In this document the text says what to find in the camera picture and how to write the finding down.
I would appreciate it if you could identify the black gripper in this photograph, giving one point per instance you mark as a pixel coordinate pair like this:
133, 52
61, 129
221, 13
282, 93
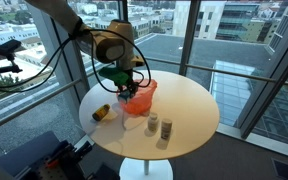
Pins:
131, 85

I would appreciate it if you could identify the blue mentos container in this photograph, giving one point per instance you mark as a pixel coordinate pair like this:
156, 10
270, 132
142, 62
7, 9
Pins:
124, 96

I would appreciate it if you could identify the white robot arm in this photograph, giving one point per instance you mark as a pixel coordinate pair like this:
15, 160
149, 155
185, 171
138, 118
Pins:
115, 44

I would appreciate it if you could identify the orange plastic bag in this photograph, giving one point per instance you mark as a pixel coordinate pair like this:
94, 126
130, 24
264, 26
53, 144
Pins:
142, 100

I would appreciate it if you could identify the yellow brown vitamin bottle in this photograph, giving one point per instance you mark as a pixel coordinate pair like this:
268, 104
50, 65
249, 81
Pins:
101, 112

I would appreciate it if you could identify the white labelled pill bottle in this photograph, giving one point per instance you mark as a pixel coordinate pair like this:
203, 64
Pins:
166, 127

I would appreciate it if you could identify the round white table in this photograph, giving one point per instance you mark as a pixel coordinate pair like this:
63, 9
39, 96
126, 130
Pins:
191, 108

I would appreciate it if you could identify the black red equipment base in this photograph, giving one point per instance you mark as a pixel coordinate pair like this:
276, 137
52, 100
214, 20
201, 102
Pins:
61, 164

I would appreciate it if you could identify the blue grey box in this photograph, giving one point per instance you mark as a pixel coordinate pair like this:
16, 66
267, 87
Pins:
28, 153

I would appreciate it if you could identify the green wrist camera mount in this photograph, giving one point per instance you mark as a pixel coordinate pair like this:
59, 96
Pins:
118, 76

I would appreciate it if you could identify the black camera on stand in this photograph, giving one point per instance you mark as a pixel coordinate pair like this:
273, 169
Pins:
7, 50

